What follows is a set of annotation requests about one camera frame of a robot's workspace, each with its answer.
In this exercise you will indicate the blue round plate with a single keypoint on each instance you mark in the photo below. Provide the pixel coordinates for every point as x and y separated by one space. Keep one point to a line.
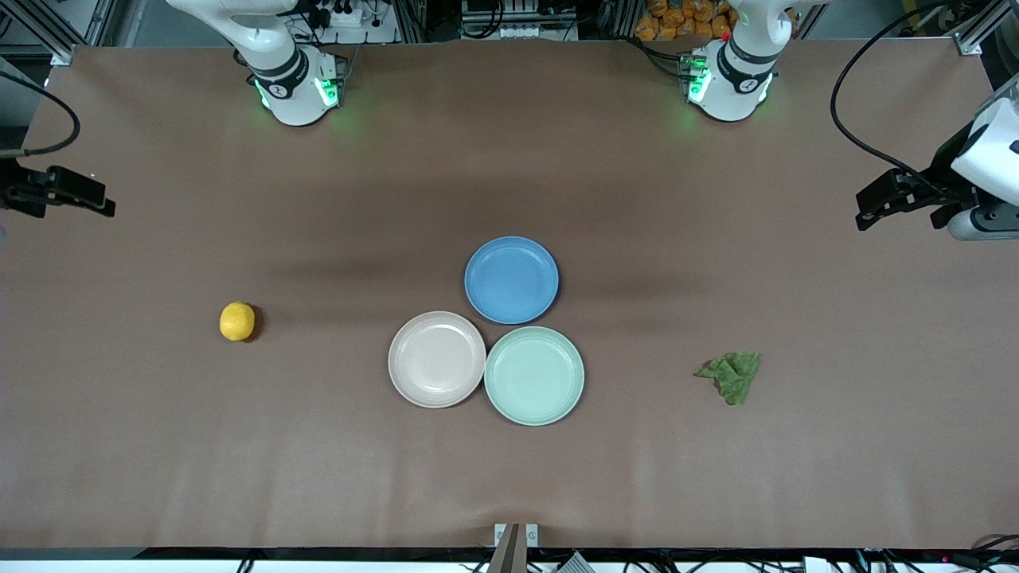
511 280

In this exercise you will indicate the yellow lemon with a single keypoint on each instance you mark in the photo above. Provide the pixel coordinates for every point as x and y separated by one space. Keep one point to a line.
237 321

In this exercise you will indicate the green lettuce leaf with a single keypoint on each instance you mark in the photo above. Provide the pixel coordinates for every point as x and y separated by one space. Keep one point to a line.
736 376

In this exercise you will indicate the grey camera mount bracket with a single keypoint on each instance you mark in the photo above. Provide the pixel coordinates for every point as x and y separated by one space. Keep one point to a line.
515 545

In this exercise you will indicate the aluminium frame profile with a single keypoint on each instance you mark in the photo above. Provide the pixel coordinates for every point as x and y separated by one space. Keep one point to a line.
983 28
60 28

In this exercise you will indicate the white electronics box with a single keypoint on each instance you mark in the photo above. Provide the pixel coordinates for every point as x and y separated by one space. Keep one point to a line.
517 20

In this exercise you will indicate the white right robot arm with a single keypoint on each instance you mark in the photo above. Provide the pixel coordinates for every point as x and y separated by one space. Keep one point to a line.
290 87

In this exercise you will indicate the white power strip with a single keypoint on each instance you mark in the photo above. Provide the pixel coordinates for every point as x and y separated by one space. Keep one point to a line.
342 14

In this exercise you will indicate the pale green round plate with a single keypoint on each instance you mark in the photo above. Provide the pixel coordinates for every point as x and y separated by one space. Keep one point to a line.
533 376

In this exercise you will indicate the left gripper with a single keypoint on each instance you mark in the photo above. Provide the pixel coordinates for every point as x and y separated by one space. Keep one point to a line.
942 180

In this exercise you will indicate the pile of orange fruit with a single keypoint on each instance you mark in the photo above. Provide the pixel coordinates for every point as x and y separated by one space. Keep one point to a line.
677 20

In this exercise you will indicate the cream round plate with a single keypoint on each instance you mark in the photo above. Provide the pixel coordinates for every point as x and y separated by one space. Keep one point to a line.
436 360

